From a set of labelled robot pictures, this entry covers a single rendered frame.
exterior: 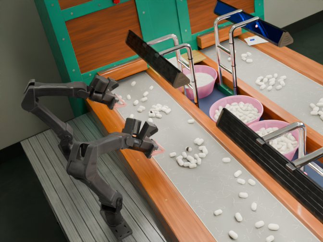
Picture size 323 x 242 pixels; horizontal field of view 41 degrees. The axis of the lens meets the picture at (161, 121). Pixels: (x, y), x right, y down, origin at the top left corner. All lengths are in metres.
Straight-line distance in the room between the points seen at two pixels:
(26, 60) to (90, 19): 0.99
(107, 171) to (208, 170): 0.52
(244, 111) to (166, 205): 0.75
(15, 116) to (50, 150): 1.16
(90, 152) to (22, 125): 2.06
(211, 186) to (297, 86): 0.85
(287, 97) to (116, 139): 1.01
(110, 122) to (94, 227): 0.64
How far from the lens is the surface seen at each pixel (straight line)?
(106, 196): 1.70
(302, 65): 2.54
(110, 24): 2.53
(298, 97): 2.30
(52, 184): 2.16
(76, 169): 1.55
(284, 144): 1.99
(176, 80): 1.87
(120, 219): 1.82
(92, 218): 1.91
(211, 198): 1.76
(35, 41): 3.32
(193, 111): 2.21
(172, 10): 2.66
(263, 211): 1.70
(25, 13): 3.25
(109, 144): 1.64
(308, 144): 2.02
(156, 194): 1.78
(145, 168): 1.91
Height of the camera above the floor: 2.00
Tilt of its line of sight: 34 degrees down
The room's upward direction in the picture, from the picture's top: 12 degrees counter-clockwise
